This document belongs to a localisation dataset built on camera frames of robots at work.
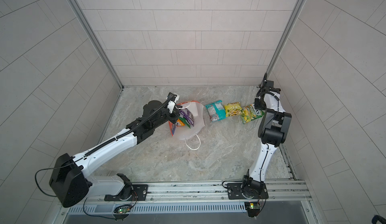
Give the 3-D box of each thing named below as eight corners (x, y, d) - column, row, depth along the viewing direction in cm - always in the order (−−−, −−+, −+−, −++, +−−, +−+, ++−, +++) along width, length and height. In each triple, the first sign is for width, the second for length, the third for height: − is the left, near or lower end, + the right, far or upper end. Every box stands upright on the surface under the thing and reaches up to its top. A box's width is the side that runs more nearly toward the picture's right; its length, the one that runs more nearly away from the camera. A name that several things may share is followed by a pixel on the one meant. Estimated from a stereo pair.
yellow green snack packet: (225, 117, 100) (226, 113, 96) (224, 106, 106) (225, 102, 102) (241, 118, 100) (243, 113, 96) (239, 106, 106) (240, 102, 102)
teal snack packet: (211, 122, 98) (212, 119, 95) (205, 106, 107) (205, 103, 104) (227, 118, 101) (228, 115, 98) (220, 103, 109) (220, 99, 106)
